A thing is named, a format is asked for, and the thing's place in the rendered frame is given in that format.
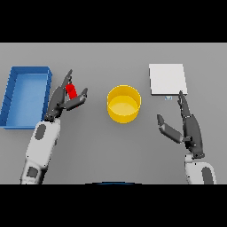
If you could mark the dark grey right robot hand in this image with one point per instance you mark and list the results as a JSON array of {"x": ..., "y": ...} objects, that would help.
[{"x": 192, "y": 130}]

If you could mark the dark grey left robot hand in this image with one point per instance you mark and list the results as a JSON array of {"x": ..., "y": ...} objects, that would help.
[{"x": 58, "y": 99}]

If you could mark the red beaker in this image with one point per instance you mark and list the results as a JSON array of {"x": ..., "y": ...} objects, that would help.
[{"x": 71, "y": 91}]

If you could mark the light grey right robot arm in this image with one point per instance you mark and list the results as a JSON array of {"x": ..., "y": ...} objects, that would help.
[{"x": 199, "y": 171}]

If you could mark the pale square measuring scale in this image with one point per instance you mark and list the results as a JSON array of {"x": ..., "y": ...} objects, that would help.
[{"x": 167, "y": 78}]

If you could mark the yellow bowl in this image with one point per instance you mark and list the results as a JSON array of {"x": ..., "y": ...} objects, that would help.
[{"x": 123, "y": 104}]

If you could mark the blue tray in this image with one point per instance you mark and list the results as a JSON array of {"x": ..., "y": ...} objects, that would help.
[{"x": 25, "y": 97}]

